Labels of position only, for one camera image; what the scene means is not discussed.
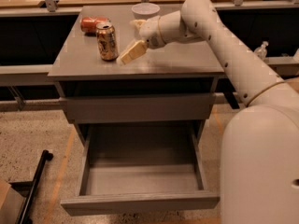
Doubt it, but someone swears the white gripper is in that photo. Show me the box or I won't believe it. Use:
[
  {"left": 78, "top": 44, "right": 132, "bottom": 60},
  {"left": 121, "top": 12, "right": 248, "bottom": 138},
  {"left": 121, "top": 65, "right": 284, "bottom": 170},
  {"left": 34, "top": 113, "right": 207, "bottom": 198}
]
[{"left": 117, "top": 16, "right": 165, "bottom": 65}]

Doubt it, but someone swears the gold orange soda can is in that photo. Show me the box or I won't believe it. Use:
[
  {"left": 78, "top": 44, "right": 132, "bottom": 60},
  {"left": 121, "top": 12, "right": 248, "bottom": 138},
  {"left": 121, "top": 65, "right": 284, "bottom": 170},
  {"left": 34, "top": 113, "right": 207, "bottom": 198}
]
[{"left": 96, "top": 21, "right": 119, "bottom": 61}]

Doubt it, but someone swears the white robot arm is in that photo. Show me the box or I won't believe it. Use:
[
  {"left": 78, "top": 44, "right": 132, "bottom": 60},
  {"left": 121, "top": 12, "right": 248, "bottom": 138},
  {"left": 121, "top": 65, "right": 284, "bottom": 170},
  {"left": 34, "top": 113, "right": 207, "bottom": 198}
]
[{"left": 118, "top": 0, "right": 299, "bottom": 224}]

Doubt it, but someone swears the red orange lying can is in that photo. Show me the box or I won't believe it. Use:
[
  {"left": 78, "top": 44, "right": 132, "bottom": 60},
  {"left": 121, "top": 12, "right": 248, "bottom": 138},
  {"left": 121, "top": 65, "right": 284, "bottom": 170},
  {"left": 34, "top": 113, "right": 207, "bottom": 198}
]
[{"left": 80, "top": 17, "right": 108, "bottom": 34}]

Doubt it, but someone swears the closed grey top drawer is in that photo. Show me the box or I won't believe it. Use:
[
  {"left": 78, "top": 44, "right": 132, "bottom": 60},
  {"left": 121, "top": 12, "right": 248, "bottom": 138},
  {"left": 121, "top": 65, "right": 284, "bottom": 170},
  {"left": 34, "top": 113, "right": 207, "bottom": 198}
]
[{"left": 60, "top": 93, "right": 215, "bottom": 123}]

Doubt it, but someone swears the grey drawer cabinet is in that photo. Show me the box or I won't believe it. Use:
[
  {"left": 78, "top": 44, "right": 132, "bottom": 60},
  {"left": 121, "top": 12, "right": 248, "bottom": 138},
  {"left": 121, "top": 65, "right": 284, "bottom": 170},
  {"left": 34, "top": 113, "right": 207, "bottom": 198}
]
[{"left": 47, "top": 4, "right": 225, "bottom": 217}]

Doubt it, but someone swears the open grey middle drawer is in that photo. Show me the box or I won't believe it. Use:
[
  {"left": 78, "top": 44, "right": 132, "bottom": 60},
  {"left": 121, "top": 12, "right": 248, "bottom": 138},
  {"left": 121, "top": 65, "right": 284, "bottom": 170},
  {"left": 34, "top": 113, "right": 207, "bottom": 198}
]
[{"left": 61, "top": 121, "right": 220, "bottom": 216}]

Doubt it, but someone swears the white ceramic bowl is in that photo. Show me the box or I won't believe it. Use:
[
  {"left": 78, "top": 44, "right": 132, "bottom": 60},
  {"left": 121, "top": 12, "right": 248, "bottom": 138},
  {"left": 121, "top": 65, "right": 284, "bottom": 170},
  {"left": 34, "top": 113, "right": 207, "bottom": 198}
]
[{"left": 132, "top": 3, "right": 160, "bottom": 20}]

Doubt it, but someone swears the clear sanitizer pump bottle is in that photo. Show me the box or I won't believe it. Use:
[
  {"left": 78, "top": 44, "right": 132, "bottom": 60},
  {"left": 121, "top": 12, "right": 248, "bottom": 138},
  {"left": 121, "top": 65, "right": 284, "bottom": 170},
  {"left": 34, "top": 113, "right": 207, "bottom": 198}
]
[{"left": 254, "top": 41, "right": 269, "bottom": 60}]

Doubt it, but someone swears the cardboard box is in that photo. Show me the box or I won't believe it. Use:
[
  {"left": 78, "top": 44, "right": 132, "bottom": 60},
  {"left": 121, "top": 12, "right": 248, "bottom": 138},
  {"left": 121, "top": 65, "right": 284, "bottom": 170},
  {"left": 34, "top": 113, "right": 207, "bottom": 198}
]
[{"left": 0, "top": 179, "right": 24, "bottom": 224}]

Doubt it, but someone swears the grey metal rail shelf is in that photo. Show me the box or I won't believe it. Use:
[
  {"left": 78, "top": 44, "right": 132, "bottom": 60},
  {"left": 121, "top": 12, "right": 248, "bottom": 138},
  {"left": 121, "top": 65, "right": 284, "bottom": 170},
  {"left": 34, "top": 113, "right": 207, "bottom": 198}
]
[{"left": 0, "top": 56, "right": 299, "bottom": 87}]

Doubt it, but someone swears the black cart frame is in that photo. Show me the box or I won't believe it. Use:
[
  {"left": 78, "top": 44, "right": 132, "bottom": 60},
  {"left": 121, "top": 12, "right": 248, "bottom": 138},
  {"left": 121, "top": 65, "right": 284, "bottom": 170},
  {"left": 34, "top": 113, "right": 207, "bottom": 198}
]
[{"left": 11, "top": 150, "right": 53, "bottom": 224}]

